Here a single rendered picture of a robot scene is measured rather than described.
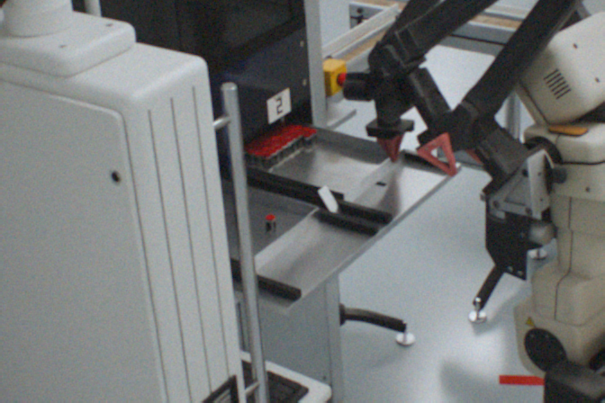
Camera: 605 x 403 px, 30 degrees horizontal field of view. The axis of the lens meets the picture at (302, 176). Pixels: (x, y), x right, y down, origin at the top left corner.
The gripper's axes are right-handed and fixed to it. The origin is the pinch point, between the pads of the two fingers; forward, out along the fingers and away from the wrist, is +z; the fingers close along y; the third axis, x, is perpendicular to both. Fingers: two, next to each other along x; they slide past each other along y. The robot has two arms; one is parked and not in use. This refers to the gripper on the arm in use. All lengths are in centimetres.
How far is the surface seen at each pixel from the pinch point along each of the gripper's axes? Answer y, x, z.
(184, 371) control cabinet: -26, 104, -16
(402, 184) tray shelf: -4.9, 5.4, 3.7
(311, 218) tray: 2.6, 31.3, 0.2
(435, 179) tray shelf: -10.3, -0.4, 4.3
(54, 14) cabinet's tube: -11, 98, -71
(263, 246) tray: 7.4, 43.4, 1.6
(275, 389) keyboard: -18, 76, 9
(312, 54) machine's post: 25.6, -8.8, -21.1
